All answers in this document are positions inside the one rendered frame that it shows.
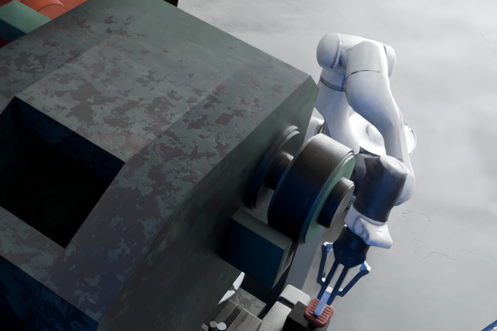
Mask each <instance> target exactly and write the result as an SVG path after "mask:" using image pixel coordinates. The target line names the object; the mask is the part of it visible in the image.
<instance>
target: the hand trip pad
mask: <svg viewBox="0 0 497 331"><path fill-rule="evenodd" d="M319 302H320V300H319V299H317V298H314V299H313V300H312V301H311V303H310V304H309V305H308V307H307V308H306V310H305V312H304V314H303V315H304V318H305V320H307V321H309V322H310V323H312V324H313V325H315V326H316V327H319V328H322V327H324V326H325V325H326V324H327V323H328V321H329V319H330V318H331V316H332V315H333V313H334V309H333V307H332V306H331V305H330V306H328V305H327V304H326V306H325V309H324V310H323V312H322V314H321V315H320V316H319V317H318V316H317V315H314V311H315V309H316V308H317V305H318V304H319Z"/></svg>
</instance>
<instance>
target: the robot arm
mask: <svg viewBox="0 0 497 331"><path fill-rule="evenodd" d="M316 52H317V63H318V64H319V66H320V67H322V71H321V74H320V78H319V81H318V84H317V86H318V87H319V94H318V96H317V100H316V103H315V109H316V110H317V111H318V112H319V113H320V114H321V115H322V116H323V118H324V120H320V119H319V118H316V117H313V116H312V118H311V122H310V125H309V127H308V131H307V132H306V135H305V139H304V142H303V144H304V143H305V142H306V141H307V140H308V139H310V138H311V137H313V136H316V135H318V134H324V135H326V136H328V137H329V138H331V139H333V140H335V141H337V142H339V143H341V144H343V145H344V146H347V147H348V148H350V149H352V150H354V156H355V159H356V161H355V165H354V169H353V172H352V175H351V177H350V179H349V180H350V181H351V182H354V185H355V188H354V192H353V194H354V195H356V199H355V200H354V201H353V203H352V204H351V206H350V209H349V211H348V213H347V215H346V217H345V219H344V221H345V224H346V225H344V227H343V229H342V231H341V233H340V235H339V237H338V239H337V240H335V241H334V242H333V243H328V242H325V243H323V244H322V246H321V248H322V258H321V261H320V265H319V271H318V275H317V283H318V284H320V285H321V290H320V292H319V294H318V296H317V299H319V300H320V301H319V304H318V305H317V308H316V309H315V311H314V315H317V316H318V317H319V316H320V315H321V314H322V312H323V310H324V309H325V306H326V304H327V305H328V306H330V305H331V304H332V303H333V301H334V299H335V297H336V296H341V297H343V296H344V295H345V294H346V293H347V292H348V291H349V290H350V289H351V288H352V287H353V286H354V285H355V284H356V283H357V282H358V281H359V279H360V278H361V277H362V276H365V275H367V274H369V272H370V271H371V267H370V266H368V265H367V263H366V261H365V260H366V254H367V252H368V250H369V248H370V246H375V247H379V248H386V249H389V248H391V245H392V243H393V241H392V238H391V236H390V234H389V231H388V227H387V224H386V222H387V221H388V218H389V215H390V212H391V209H392V208H393V207H394V206H399V205H401V204H403V203H404V202H406V201H408V200H409V199H410V198H411V197H412V196H413V193H414V191H415V190H416V178H415V176H414V173H413V169H412V166H411V163H410V156H409V151H408V144H407V140H406V135H405V127H404V123H403V119H402V113H401V112H400V111H399V108H398V106H397V105H396V102H395V100H394V99H393V96H392V94H391V88H390V83H389V77H390V76H391V74H392V73H393V71H394V69H395V66H396V53H395V52H394V50H393V48H392V47H389V46H388V45H386V44H383V43H379V42H377V41H372V40H369V39H366V38H361V37H359V36H355V35H345V34H339V33H326V34H325V35H324V36H323V37H322V38H321V39H320V41H319V43H318V45H317V50H316ZM350 107H351V108H352V109H353V110H354V111H355V112H356V113H357V114H358V115H360V116H361V117H363V118H364V119H365V120H366V121H368V122H369V123H370V124H371V125H372V126H374V127H375V128H376V130H377V131H378V132H379V133H380V134H381V135H382V138H383V140H384V146H385V155H382V156H380V157H372V156H369V155H366V154H358V153H359V140H358V138H357V136H356V135H355V134H354V132H353V130H352V128H351V125H350V121H349V109H350ZM332 248H333V251H334V258H335V261H334V263H333V265H332V267H331V269H330V271H329V273H328V275H327V277H326V279H325V272H326V268H327V264H328V258H329V254H330V252H331V250H332ZM340 264H342V265H344V268H343V269H342V272H341V274H340V276H339V278H338V280H337V282H336V284H335V286H334V288H331V287H329V285H330V283H331V281H332V279H333V277H334V275H335V273H336V271H337V269H338V268H339V266H340ZM357 265H361V267H360V268H359V270H360V271H359V272H358V273H357V274H356V275H355V277H353V278H352V279H351V281H350V282H349V283H348V284H347V285H346V286H345V287H344V288H343V289H340V288H341V286H342V283H343V282H344V280H345V278H346V276H347V275H348V272H349V270H350V269H351V268H352V267H356V266H357Z"/></svg>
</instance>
